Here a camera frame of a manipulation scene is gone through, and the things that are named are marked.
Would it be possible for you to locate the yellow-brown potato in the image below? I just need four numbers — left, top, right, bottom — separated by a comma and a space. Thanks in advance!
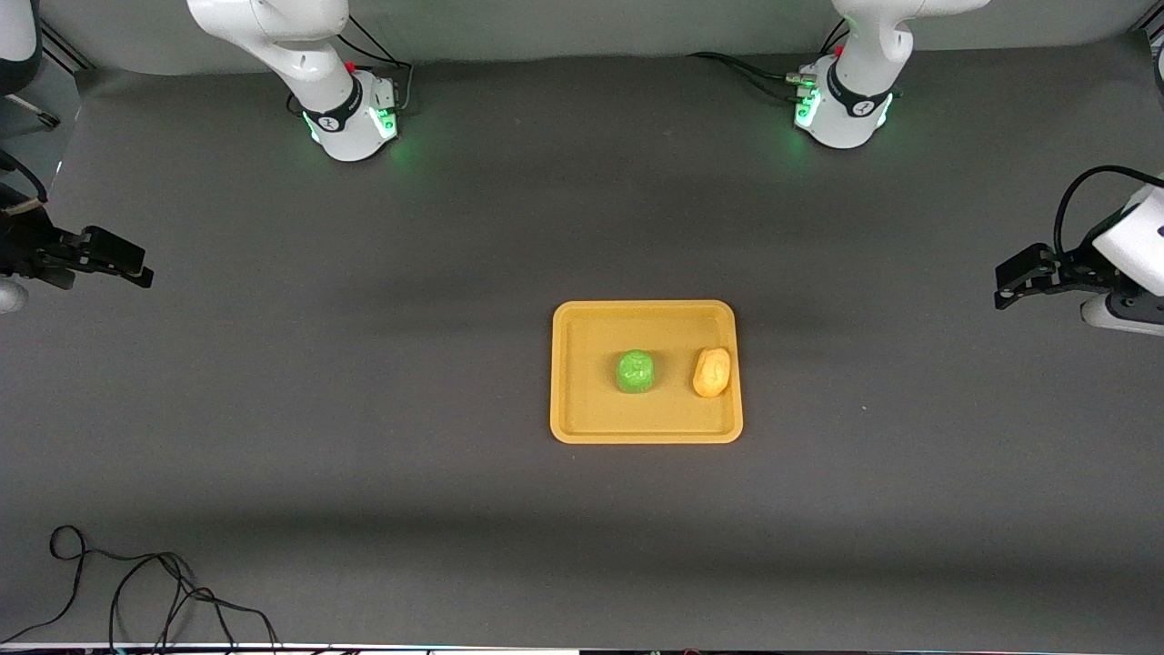
692, 347, 733, 399

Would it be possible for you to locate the green apple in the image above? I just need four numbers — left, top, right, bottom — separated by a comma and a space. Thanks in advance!
616, 349, 659, 395

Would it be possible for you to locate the orange plastic tray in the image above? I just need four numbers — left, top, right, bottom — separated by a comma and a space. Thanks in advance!
549, 299, 745, 446

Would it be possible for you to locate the dark grey table cloth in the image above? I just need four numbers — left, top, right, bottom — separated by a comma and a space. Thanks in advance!
0, 32, 1164, 651

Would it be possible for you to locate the thin black loose cable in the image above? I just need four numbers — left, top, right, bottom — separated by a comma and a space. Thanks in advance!
0, 525, 283, 655

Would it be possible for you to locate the black right arm base cable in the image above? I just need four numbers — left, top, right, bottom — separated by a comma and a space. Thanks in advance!
335, 13, 416, 116

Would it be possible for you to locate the black arm base cable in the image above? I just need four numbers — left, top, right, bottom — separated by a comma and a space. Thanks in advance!
335, 13, 416, 116
687, 51, 812, 97

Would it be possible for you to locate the black left arm base cable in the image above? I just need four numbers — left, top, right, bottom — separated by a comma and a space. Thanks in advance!
687, 51, 812, 97

